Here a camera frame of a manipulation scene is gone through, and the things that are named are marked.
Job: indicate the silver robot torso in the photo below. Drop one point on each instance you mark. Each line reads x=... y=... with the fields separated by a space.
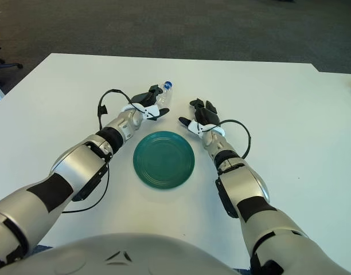
x=112 y=255

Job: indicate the clear bottle with blue cap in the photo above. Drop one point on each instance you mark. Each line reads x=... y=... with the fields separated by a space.
x=165 y=96

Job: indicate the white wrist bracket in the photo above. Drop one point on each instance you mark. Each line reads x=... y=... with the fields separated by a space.
x=194 y=127
x=151 y=110

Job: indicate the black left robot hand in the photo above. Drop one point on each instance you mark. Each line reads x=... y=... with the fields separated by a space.
x=146 y=97

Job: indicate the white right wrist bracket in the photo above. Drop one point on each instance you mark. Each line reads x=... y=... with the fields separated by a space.
x=194 y=127

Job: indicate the green round plate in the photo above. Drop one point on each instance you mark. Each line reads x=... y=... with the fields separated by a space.
x=164 y=160

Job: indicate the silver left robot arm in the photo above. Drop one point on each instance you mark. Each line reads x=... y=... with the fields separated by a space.
x=72 y=172

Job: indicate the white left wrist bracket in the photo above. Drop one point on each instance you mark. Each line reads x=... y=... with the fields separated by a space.
x=151 y=110

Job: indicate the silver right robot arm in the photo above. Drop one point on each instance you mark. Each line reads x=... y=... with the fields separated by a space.
x=244 y=186

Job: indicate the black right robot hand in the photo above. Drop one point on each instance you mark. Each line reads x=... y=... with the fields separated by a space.
x=205 y=114

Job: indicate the black office chair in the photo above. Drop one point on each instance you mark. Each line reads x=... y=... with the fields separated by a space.
x=4 y=65

